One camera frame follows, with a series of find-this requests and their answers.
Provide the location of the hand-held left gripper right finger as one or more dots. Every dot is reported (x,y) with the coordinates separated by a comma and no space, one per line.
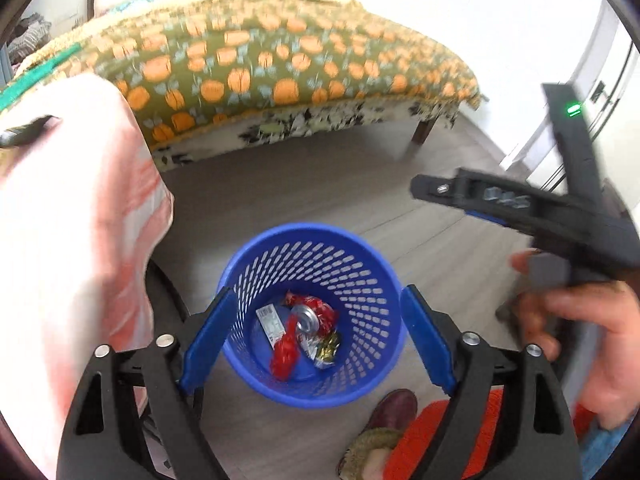
(427,340)

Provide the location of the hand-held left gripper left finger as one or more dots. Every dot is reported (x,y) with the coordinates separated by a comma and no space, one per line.
(207,340)

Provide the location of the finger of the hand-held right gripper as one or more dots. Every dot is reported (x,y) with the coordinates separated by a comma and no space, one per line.
(470,192)

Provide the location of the white printed wrapper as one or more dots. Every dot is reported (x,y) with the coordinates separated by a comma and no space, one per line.
(270,322)

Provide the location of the bright red plastic wrapper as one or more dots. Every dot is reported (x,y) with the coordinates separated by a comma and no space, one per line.
(285,355)

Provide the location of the gold foil wrapper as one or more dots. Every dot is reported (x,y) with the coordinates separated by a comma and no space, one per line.
(325,352)

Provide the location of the crushed red can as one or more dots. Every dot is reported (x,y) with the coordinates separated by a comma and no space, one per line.
(326,316)

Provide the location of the blue plastic mesh basket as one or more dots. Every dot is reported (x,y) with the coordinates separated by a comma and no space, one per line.
(310,397)

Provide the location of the black wrapper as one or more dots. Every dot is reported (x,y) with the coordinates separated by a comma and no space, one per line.
(25,130)

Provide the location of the person's right hand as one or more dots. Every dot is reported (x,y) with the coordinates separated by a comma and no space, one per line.
(600,340)

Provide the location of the maroon slipper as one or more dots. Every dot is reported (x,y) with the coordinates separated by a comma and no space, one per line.
(395,407)

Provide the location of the wooden bed leg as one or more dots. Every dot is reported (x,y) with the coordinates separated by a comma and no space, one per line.
(421,132)

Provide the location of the orange fleece pants leg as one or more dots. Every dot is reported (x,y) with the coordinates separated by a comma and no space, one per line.
(420,440)

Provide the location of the striped orange white tablecloth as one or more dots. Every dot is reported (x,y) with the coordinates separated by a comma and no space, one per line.
(75,235)

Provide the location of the white wardrobe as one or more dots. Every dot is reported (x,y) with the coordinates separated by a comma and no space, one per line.
(615,60)

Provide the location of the floral bed skirt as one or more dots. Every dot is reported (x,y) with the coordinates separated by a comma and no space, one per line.
(300,122)

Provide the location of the orange floral quilt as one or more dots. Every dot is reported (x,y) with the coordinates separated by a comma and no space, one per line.
(300,60)

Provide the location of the green folded cloth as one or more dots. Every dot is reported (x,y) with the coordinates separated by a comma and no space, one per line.
(30,87)

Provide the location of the pile of clothes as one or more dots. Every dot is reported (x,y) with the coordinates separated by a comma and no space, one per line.
(30,35)

